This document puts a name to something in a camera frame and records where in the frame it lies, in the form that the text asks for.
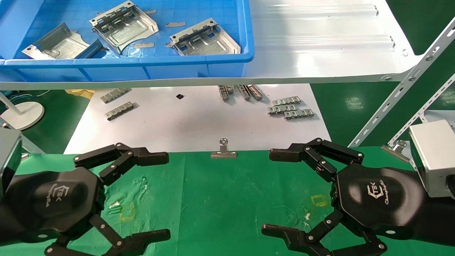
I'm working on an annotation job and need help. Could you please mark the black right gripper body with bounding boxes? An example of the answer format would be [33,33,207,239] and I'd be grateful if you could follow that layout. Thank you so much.
[335,166,431,239]

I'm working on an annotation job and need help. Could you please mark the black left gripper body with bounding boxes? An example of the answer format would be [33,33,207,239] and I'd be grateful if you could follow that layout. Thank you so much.
[0,167,106,245]

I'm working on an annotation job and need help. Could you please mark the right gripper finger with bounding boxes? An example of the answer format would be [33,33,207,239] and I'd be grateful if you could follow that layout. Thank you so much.
[269,138,365,183]
[261,210,388,256]

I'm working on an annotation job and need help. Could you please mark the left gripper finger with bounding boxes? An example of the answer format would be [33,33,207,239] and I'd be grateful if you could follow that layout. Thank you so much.
[73,143,170,186]
[44,213,171,256]

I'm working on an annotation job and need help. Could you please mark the stamped sheet metal bracket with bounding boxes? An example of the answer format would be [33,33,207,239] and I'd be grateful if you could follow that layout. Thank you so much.
[89,1,159,54]
[170,18,241,57]

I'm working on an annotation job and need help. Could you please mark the white board sheet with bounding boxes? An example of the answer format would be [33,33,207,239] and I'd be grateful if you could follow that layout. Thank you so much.
[64,84,332,154]

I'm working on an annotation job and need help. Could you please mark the white perforated angle strut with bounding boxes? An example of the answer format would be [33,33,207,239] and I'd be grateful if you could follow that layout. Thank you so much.
[21,134,45,154]
[387,74,455,146]
[348,26,455,148]

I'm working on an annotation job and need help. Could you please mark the green cloth mat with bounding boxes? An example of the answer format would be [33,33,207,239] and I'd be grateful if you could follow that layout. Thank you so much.
[0,146,455,256]

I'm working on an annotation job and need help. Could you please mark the white round stand base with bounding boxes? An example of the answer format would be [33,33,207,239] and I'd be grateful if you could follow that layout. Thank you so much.
[0,93,45,131]

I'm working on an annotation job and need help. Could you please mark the yellow crumpled bag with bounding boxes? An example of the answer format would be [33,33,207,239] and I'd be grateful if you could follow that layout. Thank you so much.
[65,89,96,100]

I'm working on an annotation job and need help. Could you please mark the blue plastic bin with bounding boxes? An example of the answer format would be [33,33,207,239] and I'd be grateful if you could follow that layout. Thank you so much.
[0,0,255,82]

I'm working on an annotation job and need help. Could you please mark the white metal shelf sheet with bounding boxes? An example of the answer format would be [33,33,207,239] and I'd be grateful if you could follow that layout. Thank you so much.
[0,0,424,90]

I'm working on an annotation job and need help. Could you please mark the bent sheet metal part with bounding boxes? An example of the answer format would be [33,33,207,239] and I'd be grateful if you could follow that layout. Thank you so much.
[22,23,107,60]

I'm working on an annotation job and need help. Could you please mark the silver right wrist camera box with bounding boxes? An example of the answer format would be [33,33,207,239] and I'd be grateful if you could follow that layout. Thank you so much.
[408,119,455,198]

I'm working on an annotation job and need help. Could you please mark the thin loose cables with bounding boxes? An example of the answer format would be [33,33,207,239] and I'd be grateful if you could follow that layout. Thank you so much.
[0,90,51,106]

